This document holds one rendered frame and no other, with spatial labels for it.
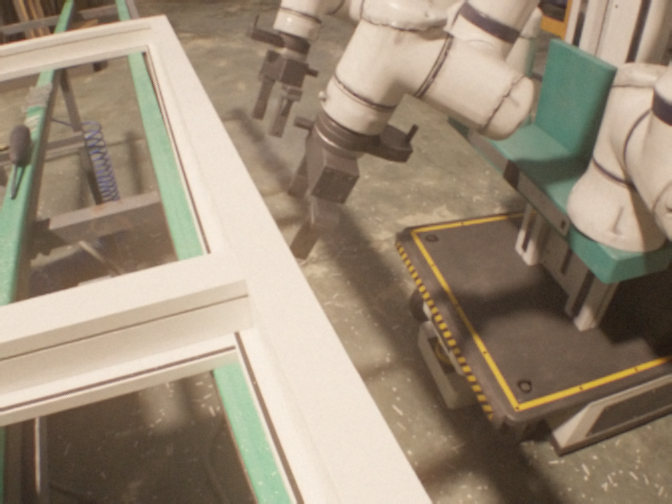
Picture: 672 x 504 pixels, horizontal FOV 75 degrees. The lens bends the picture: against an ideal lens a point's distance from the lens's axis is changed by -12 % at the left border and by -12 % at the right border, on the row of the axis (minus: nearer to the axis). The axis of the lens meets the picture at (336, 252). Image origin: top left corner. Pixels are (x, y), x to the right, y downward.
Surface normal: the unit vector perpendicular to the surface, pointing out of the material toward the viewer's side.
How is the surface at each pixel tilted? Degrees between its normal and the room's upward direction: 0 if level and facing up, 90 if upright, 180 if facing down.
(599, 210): 68
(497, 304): 0
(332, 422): 0
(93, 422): 0
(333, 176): 97
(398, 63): 91
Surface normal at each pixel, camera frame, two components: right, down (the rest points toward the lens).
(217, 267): 0.00, -0.78
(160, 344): 0.38, 0.58
